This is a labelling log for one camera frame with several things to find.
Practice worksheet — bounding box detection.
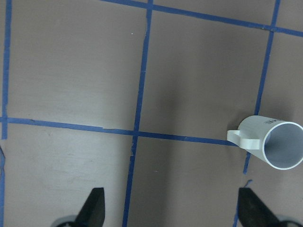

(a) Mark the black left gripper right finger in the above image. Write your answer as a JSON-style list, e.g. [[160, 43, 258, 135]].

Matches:
[[238, 187, 303, 227]]

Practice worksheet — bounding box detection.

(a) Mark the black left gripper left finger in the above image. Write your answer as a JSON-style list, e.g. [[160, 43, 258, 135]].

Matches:
[[51, 187, 106, 227]]

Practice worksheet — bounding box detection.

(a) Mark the light grey plastic cup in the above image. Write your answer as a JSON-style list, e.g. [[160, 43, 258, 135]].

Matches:
[[227, 115, 303, 170]]

